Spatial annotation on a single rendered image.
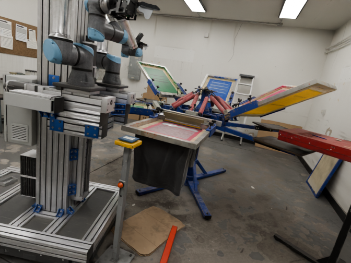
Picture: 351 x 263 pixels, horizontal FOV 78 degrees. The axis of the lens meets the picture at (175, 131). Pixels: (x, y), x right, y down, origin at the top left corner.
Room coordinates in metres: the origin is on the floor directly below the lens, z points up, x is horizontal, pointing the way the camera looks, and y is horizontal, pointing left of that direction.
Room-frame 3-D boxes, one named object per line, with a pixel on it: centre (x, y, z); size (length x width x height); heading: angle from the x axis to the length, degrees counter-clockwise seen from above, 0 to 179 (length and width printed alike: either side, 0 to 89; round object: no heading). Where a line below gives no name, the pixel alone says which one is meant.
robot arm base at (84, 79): (1.33, 0.61, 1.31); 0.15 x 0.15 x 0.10
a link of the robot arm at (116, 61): (1.82, 0.60, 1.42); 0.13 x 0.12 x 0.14; 63
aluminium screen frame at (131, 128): (1.84, 0.01, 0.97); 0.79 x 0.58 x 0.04; 163
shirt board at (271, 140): (2.36, -0.76, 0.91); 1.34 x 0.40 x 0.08; 43
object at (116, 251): (1.34, 0.29, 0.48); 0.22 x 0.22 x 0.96; 73
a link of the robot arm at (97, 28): (1.10, 0.44, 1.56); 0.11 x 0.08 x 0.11; 152
